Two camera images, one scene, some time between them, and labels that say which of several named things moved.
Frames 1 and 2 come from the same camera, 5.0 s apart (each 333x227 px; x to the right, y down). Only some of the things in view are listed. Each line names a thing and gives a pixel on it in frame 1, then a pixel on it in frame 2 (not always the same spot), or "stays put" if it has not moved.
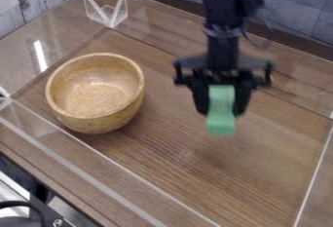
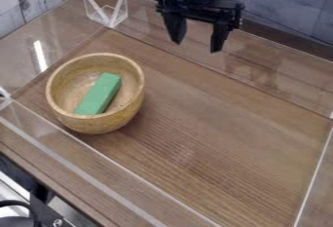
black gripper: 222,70 → 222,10
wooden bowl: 93,92 stays put
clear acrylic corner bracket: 107,16 stays put
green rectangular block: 219,120 → 99,97
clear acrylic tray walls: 88,83 stays put
